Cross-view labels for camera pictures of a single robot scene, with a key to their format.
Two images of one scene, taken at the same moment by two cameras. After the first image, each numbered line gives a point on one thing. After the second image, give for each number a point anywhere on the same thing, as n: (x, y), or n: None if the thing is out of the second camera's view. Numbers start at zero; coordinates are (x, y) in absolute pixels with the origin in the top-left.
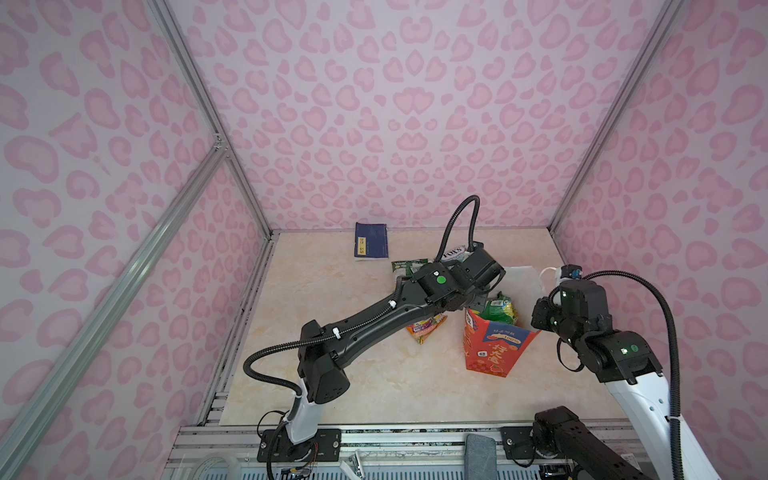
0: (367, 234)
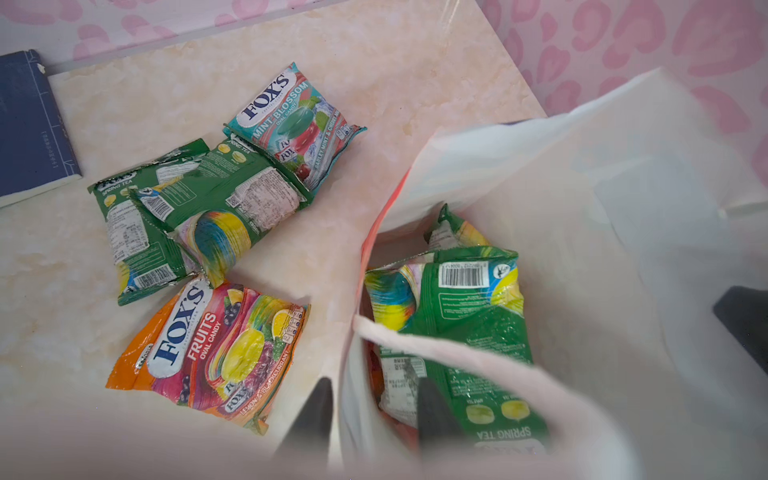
0: (35, 152)
